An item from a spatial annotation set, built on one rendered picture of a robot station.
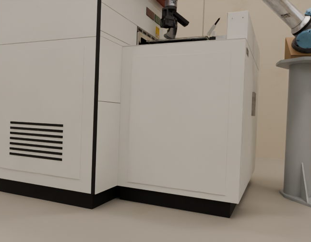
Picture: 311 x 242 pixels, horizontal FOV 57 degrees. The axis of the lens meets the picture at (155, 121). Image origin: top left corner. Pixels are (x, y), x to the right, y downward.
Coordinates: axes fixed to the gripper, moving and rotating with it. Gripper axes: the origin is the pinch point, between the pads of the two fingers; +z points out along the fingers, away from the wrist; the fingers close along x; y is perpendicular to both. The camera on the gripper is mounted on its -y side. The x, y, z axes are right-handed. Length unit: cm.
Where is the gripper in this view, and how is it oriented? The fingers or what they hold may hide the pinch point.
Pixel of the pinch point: (172, 42)
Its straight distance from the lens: 183.5
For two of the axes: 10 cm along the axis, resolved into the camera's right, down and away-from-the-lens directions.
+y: -9.1, -0.3, -4.0
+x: 4.0, 0.3, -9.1
